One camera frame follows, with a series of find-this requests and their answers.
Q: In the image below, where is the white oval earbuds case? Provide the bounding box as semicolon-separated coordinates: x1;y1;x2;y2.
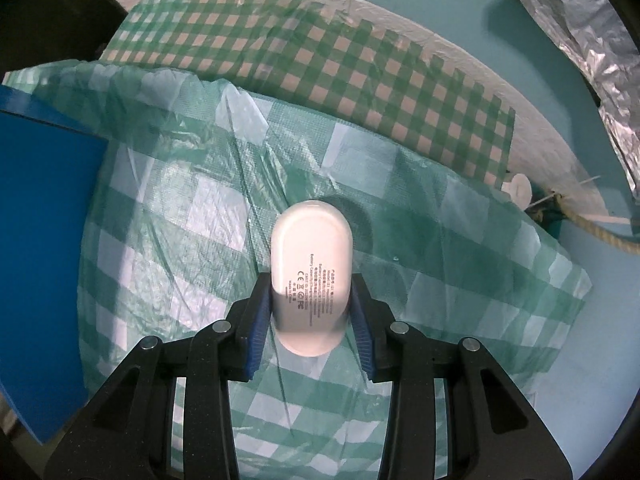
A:
270;200;352;358

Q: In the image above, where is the small white round cap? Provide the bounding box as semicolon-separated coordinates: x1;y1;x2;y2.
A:
501;174;533;210

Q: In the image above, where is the green white checkered tablecloth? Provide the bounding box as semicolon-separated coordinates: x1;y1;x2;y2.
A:
2;58;594;478

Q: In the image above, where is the brown cardboard box blue trim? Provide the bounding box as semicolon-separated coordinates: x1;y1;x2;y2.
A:
1;86;106;443

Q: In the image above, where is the silver foil bag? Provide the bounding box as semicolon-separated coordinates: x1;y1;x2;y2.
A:
518;0;639;198

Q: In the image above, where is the beige rope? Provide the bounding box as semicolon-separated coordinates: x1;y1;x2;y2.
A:
549;194;640;256

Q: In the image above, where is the small green checkered mat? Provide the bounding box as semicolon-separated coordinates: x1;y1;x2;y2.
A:
102;0;515;186

